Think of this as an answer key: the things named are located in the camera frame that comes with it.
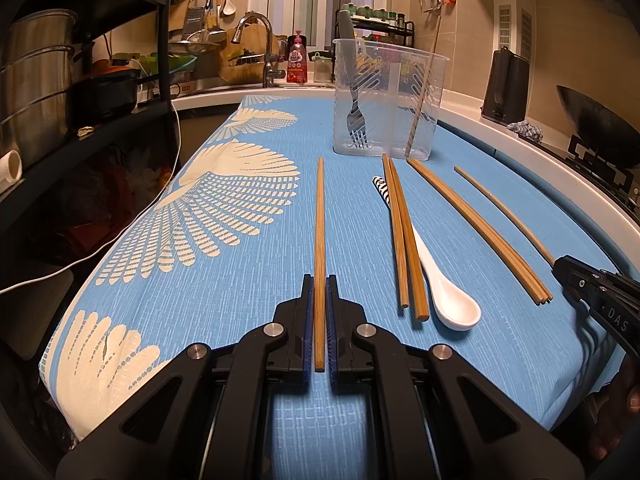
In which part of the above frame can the red patterned bag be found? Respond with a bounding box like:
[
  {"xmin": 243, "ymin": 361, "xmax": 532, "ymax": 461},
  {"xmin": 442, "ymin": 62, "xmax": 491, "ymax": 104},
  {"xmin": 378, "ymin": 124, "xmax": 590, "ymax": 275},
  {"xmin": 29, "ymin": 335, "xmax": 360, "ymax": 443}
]
[{"xmin": 65, "ymin": 150, "xmax": 171, "ymax": 261}]

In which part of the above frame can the person's right hand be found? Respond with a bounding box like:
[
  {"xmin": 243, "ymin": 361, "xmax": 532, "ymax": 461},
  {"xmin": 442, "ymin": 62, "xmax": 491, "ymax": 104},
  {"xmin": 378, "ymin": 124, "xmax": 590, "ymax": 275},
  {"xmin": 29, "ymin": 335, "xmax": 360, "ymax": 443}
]
[{"xmin": 587, "ymin": 355, "xmax": 640, "ymax": 463}]

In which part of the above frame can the black wok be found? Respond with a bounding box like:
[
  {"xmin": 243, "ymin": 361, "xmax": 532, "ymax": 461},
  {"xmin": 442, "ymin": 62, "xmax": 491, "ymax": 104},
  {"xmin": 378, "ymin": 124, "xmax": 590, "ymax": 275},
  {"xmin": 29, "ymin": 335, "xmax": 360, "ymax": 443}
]
[{"xmin": 556, "ymin": 85, "xmax": 640, "ymax": 171}]

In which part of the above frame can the green plastic bowl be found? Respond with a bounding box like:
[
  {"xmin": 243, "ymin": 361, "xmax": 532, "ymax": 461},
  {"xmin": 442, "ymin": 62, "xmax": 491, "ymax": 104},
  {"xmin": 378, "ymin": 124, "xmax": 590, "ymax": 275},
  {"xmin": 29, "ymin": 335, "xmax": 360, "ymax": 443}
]
[{"xmin": 167, "ymin": 52, "xmax": 198, "ymax": 75}]

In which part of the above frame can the metal box grater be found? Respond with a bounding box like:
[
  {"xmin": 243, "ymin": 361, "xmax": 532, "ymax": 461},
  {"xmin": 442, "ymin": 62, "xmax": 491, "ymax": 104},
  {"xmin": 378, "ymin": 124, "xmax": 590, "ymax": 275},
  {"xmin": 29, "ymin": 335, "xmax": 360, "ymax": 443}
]
[{"xmin": 182, "ymin": 0, "xmax": 202, "ymax": 36}]

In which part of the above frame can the stainless steel sink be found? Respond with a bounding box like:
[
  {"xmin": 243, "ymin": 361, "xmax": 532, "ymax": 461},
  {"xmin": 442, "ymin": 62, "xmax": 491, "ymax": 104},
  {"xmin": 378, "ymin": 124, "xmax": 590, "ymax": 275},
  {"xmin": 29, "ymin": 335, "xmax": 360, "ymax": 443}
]
[{"xmin": 172, "ymin": 77, "xmax": 266, "ymax": 96}]

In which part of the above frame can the black pot orange lid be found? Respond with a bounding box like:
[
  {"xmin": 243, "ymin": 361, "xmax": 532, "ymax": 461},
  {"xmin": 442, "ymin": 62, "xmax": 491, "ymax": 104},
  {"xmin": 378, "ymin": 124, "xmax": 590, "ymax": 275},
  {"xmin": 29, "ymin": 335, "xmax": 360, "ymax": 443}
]
[{"xmin": 70, "ymin": 62, "xmax": 143, "ymax": 126}]

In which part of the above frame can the black metal shelf rack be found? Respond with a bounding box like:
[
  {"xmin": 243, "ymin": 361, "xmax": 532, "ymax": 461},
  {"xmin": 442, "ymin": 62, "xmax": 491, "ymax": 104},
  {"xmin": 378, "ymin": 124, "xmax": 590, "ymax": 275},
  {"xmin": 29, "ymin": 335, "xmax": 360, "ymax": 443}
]
[{"xmin": 0, "ymin": 0, "xmax": 233, "ymax": 241}]

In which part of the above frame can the white framed window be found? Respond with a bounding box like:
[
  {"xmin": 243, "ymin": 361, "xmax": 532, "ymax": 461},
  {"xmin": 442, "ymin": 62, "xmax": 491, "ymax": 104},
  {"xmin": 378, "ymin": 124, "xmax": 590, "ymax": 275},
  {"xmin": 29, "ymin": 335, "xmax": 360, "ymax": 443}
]
[{"xmin": 250, "ymin": 0, "xmax": 376, "ymax": 51}]

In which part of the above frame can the white plastic tube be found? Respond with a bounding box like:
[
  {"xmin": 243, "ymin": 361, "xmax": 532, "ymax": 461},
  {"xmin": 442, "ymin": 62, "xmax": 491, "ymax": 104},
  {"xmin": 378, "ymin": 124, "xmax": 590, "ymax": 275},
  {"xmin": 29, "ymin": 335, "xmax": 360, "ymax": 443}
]
[{"xmin": 0, "ymin": 150, "xmax": 23, "ymax": 196}]

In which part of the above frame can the chrome kitchen faucet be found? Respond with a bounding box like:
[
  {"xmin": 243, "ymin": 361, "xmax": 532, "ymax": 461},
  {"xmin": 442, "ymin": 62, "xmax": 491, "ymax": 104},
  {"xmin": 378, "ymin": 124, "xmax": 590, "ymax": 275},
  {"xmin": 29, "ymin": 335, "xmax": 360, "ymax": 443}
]
[{"xmin": 230, "ymin": 12, "xmax": 287, "ymax": 89}]

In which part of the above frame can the glass jar green lid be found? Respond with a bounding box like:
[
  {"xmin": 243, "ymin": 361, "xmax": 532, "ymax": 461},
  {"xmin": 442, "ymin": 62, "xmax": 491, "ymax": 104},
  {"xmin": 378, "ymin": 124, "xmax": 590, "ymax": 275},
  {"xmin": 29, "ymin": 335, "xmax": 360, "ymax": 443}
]
[{"xmin": 313, "ymin": 51, "xmax": 334, "ymax": 84}]

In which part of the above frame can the wall vent grille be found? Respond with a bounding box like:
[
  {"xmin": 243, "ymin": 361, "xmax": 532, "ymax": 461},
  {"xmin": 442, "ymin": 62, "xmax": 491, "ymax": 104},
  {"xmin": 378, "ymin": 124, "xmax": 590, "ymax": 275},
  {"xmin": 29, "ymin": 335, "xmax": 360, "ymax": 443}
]
[
  {"xmin": 497, "ymin": 5, "xmax": 513, "ymax": 53},
  {"xmin": 520, "ymin": 9, "xmax": 534, "ymax": 58}
]

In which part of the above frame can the white spoon striped handle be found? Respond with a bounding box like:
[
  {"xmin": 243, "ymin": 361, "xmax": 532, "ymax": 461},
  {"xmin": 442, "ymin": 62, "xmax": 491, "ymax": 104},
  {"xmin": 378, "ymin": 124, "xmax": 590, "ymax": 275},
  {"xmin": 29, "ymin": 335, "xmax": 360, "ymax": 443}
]
[{"xmin": 372, "ymin": 176, "xmax": 482, "ymax": 332}]

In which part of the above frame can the black wok stand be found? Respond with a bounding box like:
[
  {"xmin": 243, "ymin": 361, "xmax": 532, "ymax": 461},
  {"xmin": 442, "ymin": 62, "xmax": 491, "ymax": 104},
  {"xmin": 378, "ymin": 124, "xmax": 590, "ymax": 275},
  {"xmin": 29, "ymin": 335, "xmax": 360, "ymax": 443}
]
[{"xmin": 567, "ymin": 132, "xmax": 633, "ymax": 198}]

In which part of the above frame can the stainless steel stockpot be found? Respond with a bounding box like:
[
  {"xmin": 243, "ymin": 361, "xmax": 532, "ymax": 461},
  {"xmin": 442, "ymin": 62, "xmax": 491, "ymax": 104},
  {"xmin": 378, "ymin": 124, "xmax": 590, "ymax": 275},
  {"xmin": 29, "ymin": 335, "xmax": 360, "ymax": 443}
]
[{"xmin": 0, "ymin": 9, "xmax": 83, "ymax": 171}]

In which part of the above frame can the black electric kettle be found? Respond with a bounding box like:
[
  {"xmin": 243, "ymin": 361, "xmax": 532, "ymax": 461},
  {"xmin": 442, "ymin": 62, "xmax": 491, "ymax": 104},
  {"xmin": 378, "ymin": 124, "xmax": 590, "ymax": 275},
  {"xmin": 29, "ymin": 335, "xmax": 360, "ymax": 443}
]
[{"xmin": 481, "ymin": 46, "xmax": 532, "ymax": 125}]

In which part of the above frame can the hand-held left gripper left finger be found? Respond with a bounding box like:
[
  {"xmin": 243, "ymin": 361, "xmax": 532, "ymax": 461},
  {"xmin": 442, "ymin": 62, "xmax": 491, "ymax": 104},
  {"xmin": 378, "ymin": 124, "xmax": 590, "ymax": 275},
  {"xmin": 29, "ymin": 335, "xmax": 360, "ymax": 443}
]
[{"xmin": 55, "ymin": 274, "xmax": 315, "ymax": 480}]

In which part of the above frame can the round wooden cutting board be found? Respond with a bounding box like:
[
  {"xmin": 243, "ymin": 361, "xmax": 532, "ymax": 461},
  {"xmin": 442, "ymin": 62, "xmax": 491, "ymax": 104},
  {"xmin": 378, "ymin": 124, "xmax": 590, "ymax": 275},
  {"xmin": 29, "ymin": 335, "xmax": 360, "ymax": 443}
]
[{"xmin": 220, "ymin": 25, "xmax": 273, "ymax": 83}]

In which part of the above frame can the metal fork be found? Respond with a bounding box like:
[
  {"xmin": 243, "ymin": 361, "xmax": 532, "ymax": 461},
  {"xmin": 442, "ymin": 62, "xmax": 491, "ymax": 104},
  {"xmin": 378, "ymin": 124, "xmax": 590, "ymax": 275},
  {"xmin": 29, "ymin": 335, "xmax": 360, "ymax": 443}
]
[{"xmin": 338, "ymin": 9, "xmax": 371, "ymax": 150}]

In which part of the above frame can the black spice rack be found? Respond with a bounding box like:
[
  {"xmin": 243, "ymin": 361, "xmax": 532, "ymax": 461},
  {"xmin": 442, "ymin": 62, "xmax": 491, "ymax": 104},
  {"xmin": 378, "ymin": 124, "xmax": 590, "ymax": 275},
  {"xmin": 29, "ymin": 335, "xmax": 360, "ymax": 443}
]
[{"xmin": 336, "ymin": 2, "xmax": 417, "ymax": 43}]

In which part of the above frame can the clear plastic utensil holder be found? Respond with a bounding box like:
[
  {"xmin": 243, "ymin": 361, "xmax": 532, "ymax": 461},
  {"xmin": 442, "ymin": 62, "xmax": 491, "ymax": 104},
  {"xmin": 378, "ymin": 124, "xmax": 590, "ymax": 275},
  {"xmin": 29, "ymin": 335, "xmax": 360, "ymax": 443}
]
[{"xmin": 331, "ymin": 37, "xmax": 448, "ymax": 162}]

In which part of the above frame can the stainless steel colander bowl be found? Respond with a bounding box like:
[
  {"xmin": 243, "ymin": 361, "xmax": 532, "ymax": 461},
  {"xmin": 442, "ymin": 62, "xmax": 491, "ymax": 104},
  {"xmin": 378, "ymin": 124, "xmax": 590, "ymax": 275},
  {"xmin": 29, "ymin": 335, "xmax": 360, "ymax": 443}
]
[{"xmin": 169, "ymin": 30, "xmax": 227, "ymax": 56}]

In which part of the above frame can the white power cable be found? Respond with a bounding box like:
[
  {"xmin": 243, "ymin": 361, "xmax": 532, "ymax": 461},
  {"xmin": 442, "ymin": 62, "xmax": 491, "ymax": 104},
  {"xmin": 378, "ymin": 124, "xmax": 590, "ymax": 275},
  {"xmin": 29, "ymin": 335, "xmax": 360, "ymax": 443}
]
[{"xmin": 0, "ymin": 82, "xmax": 182, "ymax": 297}]

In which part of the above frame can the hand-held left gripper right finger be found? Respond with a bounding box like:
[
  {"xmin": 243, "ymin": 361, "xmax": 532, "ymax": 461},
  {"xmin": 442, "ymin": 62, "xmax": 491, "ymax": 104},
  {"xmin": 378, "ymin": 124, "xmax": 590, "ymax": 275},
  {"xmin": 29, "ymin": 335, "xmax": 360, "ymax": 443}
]
[{"xmin": 326, "ymin": 274, "xmax": 585, "ymax": 480}]

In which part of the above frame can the blue crane print cloth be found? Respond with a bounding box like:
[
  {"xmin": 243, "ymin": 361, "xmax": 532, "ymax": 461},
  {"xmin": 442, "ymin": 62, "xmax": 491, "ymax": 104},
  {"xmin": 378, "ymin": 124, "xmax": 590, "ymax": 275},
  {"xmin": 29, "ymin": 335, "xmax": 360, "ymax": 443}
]
[{"xmin": 39, "ymin": 92, "xmax": 632, "ymax": 441}]

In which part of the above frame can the row of spice jars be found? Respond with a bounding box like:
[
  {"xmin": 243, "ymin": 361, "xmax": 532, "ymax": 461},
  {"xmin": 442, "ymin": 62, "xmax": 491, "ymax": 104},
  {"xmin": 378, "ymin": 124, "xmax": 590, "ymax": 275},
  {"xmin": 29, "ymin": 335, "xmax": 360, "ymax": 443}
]
[{"xmin": 340, "ymin": 3, "xmax": 407, "ymax": 24}]

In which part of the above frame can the pink dish soap bottle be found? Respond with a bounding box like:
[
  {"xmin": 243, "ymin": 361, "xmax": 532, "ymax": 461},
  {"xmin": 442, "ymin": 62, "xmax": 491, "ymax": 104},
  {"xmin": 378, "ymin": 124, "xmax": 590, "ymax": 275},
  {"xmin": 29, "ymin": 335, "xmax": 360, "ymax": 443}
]
[{"xmin": 285, "ymin": 30, "xmax": 309, "ymax": 86}]

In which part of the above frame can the faucet sponge caddy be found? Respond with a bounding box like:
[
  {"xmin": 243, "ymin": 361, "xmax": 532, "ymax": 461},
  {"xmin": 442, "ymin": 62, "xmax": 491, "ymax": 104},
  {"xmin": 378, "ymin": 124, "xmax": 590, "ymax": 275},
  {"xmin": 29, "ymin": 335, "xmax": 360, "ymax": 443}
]
[{"xmin": 230, "ymin": 50, "xmax": 278, "ymax": 67}]

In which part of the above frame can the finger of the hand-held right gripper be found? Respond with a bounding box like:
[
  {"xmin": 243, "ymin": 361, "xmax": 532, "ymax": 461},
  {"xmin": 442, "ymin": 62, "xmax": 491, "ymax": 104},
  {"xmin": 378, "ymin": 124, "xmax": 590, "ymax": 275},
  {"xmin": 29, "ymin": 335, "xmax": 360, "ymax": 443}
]
[
  {"xmin": 552, "ymin": 256, "xmax": 640, "ymax": 356},
  {"xmin": 602, "ymin": 272, "xmax": 640, "ymax": 308}
]

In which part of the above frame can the brown wooden chopstick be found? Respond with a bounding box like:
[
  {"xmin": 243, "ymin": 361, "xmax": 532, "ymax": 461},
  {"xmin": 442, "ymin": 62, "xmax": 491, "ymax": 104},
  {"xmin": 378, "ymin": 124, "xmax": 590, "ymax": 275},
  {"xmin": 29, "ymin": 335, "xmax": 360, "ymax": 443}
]
[
  {"xmin": 410, "ymin": 158, "xmax": 554, "ymax": 304},
  {"xmin": 404, "ymin": 12, "xmax": 443, "ymax": 158},
  {"xmin": 313, "ymin": 157, "xmax": 327, "ymax": 373},
  {"xmin": 381, "ymin": 153, "xmax": 410, "ymax": 309},
  {"xmin": 453, "ymin": 165, "xmax": 557, "ymax": 267},
  {"xmin": 388, "ymin": 157, "xmax": 430, "ymax": 322},
  {"xmin": 406, "ymin": 158, "xmax": 547, "ymax": 307}
]

